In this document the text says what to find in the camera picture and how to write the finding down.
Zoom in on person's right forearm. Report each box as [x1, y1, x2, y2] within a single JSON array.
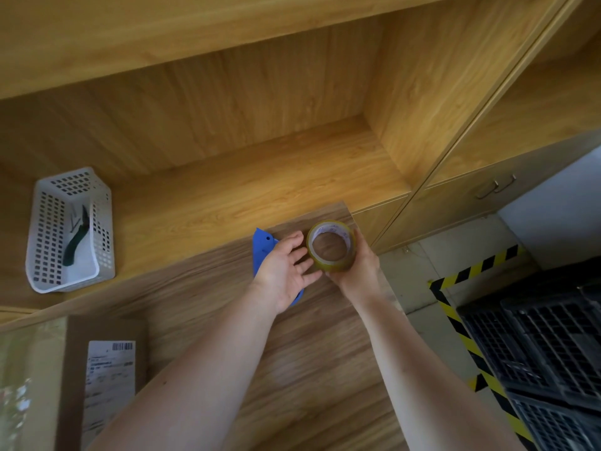
[[347, 291, 529, 451]]

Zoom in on person's left forearm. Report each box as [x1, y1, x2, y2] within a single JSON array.
[[86, 281, 292, 451]]

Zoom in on black plastic crate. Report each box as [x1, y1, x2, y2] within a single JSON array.
[[506, 391, 601, 451], [458, 276, 601, 409]]

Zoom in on blue tape dispenser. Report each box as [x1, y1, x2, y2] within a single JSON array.
[[252, 227, 306, 307]]

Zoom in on yellow black striped floor tape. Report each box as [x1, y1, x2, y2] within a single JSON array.
[[429, 244, 536, 447]]

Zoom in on green handled pliers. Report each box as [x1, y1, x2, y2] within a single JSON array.
[[62, 204, 93, 267]]

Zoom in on person's left hand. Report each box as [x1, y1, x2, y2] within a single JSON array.
[[251, 231, 324, 315]]

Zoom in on person's right hand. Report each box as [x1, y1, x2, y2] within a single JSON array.
[[324, 227, 384, 306]]

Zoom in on narrow white plastic basket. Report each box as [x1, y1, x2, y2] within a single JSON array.
[[26, 167, 116, 294]]

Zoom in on wooden shelf unit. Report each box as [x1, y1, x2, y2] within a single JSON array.
[[0, 0, 601, 324]]

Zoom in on yellow tape roll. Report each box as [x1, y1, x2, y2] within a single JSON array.
[[306, 220, 357, 273]]

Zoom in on small taped cardboard box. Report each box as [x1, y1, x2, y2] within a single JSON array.
[[0, 315, 150, 451]]

